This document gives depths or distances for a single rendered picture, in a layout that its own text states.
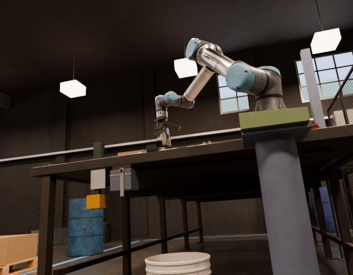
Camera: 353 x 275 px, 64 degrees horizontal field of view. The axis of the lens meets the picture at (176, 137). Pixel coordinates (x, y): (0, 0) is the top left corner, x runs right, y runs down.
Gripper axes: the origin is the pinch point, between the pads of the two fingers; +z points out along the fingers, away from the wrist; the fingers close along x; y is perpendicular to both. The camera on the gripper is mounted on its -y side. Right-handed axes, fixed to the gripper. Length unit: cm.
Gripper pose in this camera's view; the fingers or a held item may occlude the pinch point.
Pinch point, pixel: (167, 147)
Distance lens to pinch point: 181.2
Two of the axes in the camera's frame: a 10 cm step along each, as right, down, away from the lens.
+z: 0.9, 9.7, -2.4
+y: -9.6, 1.5, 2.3
